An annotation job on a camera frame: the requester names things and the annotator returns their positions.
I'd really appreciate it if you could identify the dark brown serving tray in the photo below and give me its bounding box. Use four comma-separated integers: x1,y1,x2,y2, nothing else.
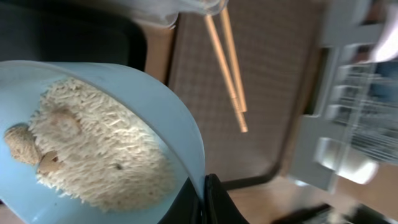
169,0,322,190

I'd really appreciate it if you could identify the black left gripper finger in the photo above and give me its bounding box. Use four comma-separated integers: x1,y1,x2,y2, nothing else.
159,174,248,224

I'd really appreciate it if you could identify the short wooden chopstick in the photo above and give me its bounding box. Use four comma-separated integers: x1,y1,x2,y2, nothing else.
220,7,247,113

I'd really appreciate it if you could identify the grey dishwasher rack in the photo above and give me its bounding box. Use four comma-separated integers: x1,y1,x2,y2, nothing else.
287,1,397,192

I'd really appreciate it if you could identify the black plastic tray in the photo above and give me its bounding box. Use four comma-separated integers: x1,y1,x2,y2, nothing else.
1,0,147,71

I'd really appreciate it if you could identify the light blue rice bowl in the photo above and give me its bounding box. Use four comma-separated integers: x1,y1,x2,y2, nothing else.
1,60,205,223

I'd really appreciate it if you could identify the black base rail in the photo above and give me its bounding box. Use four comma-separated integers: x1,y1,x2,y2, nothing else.
271,203,397,224

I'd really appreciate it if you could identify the long wooden chopstick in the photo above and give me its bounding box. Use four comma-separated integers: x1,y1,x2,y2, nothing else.
204,15,248,133

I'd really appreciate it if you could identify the pile of cooked rice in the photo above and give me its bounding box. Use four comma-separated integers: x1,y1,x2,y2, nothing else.
4,78,176,212

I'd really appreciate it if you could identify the clear plastic bin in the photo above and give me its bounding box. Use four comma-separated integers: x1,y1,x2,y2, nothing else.
104,0,228,27

